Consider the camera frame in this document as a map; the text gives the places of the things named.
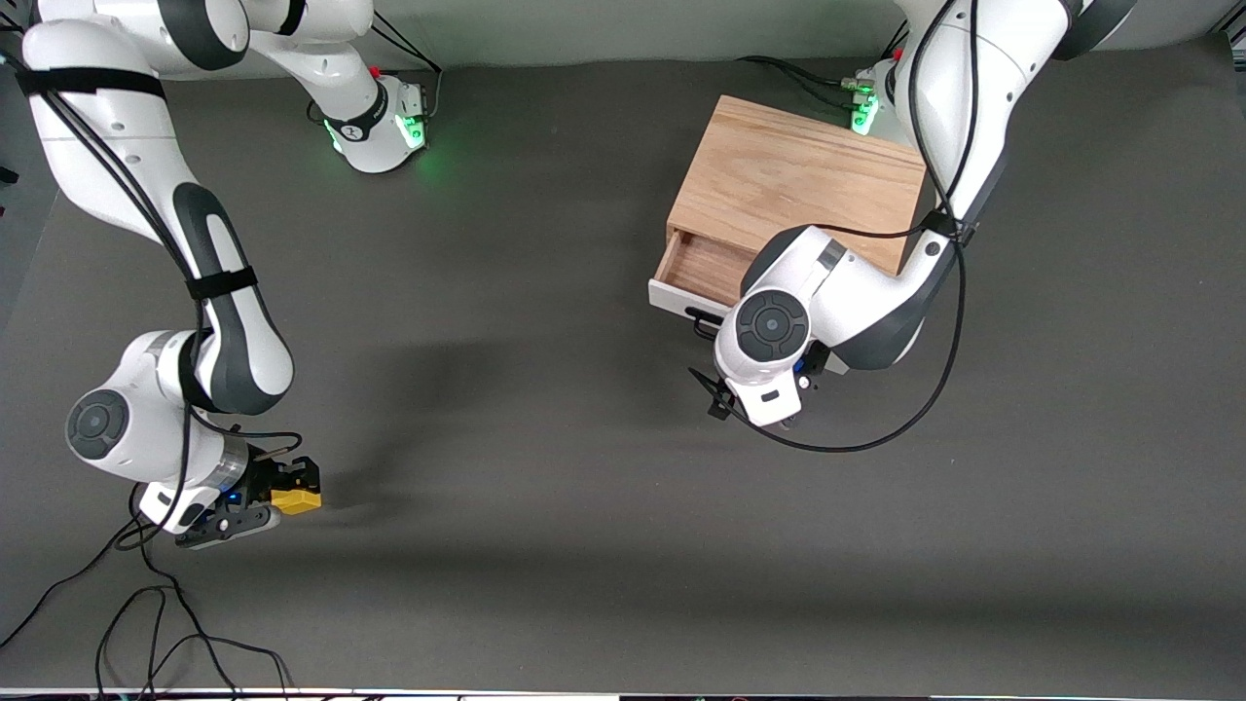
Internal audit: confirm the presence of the wooden drawer with white front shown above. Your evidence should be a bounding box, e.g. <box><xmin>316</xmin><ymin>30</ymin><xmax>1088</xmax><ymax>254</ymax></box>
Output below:
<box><xmin>649</xmin><ymin>229</ymin><xmax>772</xmax><ymax>328</ymax></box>

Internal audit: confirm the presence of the wooden drawer cabinet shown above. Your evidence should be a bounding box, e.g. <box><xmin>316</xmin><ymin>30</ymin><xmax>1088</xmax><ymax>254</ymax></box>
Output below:
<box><xmin>667</xmin><ymin>94</ymin><xmax>931</xmax><ymax>278</ymax></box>

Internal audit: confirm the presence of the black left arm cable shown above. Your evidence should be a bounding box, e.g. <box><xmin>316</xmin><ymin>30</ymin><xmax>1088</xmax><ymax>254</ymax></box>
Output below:
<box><xmin>688</xmin><ymin>0</ymin><xmax>980</xmax><ymax>455</ymax></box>

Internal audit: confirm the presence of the thin black loose cable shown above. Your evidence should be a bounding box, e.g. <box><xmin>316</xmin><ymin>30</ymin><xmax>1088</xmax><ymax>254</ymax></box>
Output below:
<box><xmin>94</xmin><ymin>586</ymin><xmax>295</xmax><ymax>701</ymax></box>
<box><xmin>0</xmin><ymin>482</ymin><xmax>240</xmax><ymax>701</ymax></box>

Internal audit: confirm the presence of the black left base cable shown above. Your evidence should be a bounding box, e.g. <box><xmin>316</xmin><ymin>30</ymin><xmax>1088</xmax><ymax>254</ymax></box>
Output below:
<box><xmin>737</xmin><ymin>24</ymin><xmax>911</xmax><ymax>110</ymax></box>

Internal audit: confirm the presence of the black base cable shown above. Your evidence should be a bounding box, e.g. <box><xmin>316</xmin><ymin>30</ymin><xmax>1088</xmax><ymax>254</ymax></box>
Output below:
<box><xmin>355</xmin><ymin>15</ymin><xmax>444</xmax><ymax>123</ymax></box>
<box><xmin>737</xmin><ymin>24</ymin><xmax>911</xmax><ymax>110</ymax></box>

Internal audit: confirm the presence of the black right base cable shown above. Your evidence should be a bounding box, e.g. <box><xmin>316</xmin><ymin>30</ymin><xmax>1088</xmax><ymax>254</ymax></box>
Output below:
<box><xmin>355</xmin><ymin>15</ymin><xmax>444</xmax><ymax>123</ymax></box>

